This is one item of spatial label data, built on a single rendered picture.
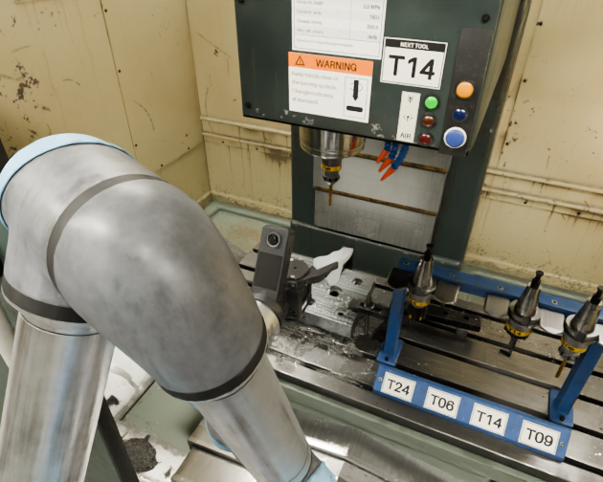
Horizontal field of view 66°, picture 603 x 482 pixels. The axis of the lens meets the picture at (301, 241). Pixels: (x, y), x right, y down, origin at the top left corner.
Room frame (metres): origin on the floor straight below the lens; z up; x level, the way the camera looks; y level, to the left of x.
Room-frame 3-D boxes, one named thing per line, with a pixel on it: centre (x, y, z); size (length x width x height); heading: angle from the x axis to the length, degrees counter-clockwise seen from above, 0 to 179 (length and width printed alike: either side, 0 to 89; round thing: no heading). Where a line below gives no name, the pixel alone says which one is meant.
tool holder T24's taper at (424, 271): (0.80, -0.28, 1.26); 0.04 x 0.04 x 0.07
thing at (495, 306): (0.74, -0.43, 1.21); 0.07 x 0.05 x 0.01; 155
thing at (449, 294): (0.78, -0.33, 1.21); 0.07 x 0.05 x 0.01; 155
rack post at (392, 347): (0.88, -0.25, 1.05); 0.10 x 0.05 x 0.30; 155
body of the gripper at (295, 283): (0.54, 0.04, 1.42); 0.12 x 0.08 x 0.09; 155
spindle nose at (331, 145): (1.03, -0.07, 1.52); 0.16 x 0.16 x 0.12
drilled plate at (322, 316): (1.06, -0.05, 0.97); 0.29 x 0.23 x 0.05; 65
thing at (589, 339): (0.67, -0.58, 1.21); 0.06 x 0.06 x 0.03
